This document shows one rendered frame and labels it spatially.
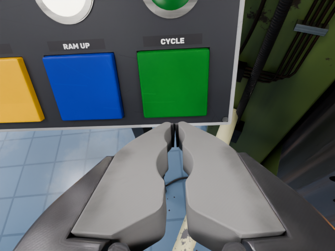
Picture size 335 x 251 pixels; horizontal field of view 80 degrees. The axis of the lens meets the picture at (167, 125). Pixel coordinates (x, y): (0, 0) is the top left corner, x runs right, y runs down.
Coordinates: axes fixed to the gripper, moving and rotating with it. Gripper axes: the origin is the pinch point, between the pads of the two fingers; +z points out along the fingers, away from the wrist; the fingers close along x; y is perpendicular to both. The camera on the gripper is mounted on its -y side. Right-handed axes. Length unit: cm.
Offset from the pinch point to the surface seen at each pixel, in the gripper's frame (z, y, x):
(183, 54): 10.1, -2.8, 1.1
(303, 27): 31.1, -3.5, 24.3
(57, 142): 103, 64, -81
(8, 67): 10.1, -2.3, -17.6
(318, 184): 22.4, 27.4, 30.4
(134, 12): 10.8, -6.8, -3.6
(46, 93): 10.9, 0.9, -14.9
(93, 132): 109, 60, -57
